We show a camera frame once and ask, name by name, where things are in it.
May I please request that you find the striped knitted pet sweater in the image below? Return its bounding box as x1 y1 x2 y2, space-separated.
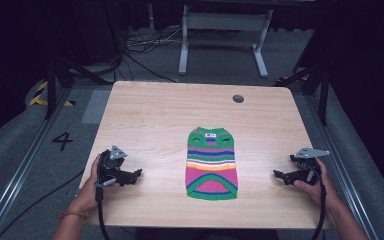
184 126 240 202

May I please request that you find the person's right hand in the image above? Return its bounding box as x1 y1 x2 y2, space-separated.
293 157 342 213

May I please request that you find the black metal stand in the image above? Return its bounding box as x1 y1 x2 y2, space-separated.
44 54 115 121
273 61 332 127

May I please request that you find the red string bracelet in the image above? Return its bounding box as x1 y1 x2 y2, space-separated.
58 210 88 221

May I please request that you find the bundle of floor cables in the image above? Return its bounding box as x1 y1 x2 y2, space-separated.
122 25 185 84

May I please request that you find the grey floor plate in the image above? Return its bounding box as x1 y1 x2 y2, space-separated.
81 88 112 125

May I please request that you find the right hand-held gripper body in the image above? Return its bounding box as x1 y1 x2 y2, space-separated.
289 147 331 186

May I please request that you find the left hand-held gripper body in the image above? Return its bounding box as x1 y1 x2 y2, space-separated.
96 144 132 188

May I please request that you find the white metal desk frame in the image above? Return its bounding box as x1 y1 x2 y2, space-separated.
178 4 275 79

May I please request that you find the black floor cable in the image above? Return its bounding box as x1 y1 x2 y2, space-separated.
0 169 86 240

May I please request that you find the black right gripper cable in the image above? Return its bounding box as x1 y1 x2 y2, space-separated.
309 164 328 240

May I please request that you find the yellow black floor tape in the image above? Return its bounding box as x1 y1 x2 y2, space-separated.
28 80 76 108

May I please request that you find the metal floor rail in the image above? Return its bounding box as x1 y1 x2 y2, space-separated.
0 87 75 240
304 91 379 240

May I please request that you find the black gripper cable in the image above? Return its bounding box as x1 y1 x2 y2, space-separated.
309 164 328 240
94 186 112 240

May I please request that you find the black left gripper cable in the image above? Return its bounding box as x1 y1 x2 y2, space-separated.
94 186 112 240

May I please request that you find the person's left hand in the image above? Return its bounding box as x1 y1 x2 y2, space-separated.
74 153 120 216

